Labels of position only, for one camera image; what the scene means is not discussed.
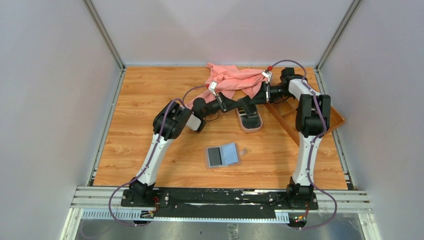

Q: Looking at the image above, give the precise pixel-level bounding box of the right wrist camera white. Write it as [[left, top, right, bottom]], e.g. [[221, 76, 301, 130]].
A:
[[262, 69, 273, 84]]

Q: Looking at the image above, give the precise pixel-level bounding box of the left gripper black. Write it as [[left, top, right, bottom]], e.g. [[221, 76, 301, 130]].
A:
[[201, 92, 241, 119]]

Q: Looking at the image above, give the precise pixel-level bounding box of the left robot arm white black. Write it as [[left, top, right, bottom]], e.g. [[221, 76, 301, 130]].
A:
[[128, 93, 242, 207]]

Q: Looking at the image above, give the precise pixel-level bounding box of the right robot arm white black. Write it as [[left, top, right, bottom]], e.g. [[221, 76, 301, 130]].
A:
[[239, 66, 331, 209]]

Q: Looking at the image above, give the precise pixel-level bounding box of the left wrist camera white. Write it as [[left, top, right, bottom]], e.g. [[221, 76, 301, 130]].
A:
[[208, 81, 218, 97]]

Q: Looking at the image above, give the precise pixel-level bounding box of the pink oval card tray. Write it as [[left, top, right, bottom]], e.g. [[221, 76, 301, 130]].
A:
[[236, 105, 263, 134]]

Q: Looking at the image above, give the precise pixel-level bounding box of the pink cloth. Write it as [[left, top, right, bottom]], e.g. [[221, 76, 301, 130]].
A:
[[197, 62, 268, 103]]

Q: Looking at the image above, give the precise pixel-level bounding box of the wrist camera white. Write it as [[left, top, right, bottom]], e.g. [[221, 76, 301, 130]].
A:
[[208, 81, 218, 97], [262, 69, 273, 84]]

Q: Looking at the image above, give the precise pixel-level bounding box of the pink card holder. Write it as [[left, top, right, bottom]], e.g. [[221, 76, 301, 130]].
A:
[[204, 142, 248, 169]]

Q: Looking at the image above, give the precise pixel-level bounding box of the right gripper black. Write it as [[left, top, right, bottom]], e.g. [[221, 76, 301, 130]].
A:
[[249, 81, 294, 105]]

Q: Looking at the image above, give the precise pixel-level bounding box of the black credit card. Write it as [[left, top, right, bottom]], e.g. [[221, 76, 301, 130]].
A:
[[206, 147, 222, 167], [237, 95, 257, 117]]

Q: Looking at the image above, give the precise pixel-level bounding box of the aluminium rail frame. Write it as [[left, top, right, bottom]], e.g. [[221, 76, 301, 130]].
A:
[[60, 186, 381, 240]]

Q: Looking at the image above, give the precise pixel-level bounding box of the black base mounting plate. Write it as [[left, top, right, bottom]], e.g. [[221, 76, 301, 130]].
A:
[[120, 187, 319, 219]]

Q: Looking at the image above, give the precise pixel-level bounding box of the brown divided wooden tray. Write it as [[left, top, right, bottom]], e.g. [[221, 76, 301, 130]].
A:
[[264, 99, 346, 146]]

